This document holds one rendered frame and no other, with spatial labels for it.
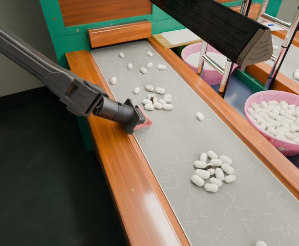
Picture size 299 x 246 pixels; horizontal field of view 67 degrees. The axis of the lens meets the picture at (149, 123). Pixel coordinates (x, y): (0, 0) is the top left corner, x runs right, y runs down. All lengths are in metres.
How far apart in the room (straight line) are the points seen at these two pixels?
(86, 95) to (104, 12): 0.66
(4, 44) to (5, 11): 1.34
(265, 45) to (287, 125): 0.43
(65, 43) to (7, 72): 1.04
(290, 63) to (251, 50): 0.78
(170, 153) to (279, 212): 0.31
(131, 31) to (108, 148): 0.65
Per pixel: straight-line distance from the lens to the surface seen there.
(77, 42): 1.17
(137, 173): 0.61
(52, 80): 0.59
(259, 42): 0.49
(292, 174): 0.71
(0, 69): 2.12
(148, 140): 0.71
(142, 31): 1.17
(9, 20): 1.97
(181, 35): 1.26
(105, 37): 1.13
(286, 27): 0.97
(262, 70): 1.10
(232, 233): 0.60
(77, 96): 0.57
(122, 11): 1.19
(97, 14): 1.16
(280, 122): 0.87
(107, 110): 0.61
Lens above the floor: 1.27
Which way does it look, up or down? 44 degrees down
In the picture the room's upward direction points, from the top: straight up
